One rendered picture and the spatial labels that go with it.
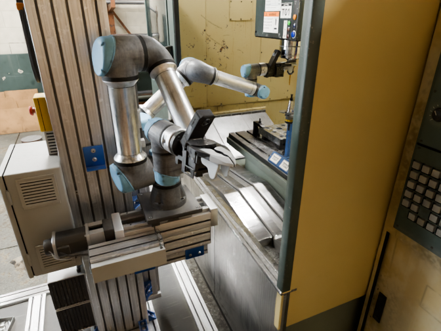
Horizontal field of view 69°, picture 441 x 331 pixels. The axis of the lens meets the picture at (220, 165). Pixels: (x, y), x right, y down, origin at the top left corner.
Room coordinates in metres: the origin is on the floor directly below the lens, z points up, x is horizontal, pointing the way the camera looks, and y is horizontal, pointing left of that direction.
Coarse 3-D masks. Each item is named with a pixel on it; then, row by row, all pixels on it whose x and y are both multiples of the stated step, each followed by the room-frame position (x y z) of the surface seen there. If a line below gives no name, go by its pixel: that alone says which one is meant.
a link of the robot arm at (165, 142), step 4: (168, 128) 0.81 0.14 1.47; (172, 128) 0.81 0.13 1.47; (176, 128) 0.80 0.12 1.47; (180, 128) 0.80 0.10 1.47; (164, 132) 0.81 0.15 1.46; (168, 132) 0.80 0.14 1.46; (172, 132) 0.79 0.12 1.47; (176, 132) 0.79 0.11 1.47; (164, 136) 0.80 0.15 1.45; (168, 136) 0.78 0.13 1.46; (172, 136) 0.78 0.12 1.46; (164, 140) 0.79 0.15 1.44; (168, 140) 0.78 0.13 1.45; (164, 144) 0.79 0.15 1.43; (168, 144) 0.77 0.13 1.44; (164, 148) 0.81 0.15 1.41; (168, 148) 0.78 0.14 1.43
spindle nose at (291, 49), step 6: (282, 42) 2.07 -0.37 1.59; (288, 42) 2.04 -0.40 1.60; (294, 42) 2.03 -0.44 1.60; (300, 42) 2.04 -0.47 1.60; (282, 48) 2.07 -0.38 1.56; (288, 48) 2.04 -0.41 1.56; (294, 48) 2.03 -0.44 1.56; (282, 54) 2.07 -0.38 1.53; (288, 54) 2.04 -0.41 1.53; (294, 54) 2.03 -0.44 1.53
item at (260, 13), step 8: (256, 0) 2.14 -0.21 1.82; (264, 0) 2.04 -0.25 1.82; (288, 0) 1.83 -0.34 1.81; (256, 8) 2.13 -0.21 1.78; (264, 8) 2.04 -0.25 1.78; (256, 16) 2.13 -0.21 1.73; (256, 24) 2.12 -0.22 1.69; (280, 24) 1.88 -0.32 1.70; (256, 32) 2.12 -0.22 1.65; (264, 32) 2.03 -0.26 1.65; (280, 32) 1.87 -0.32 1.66; (288, 40) 1.81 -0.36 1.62; (296, 40) 1.75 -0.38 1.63
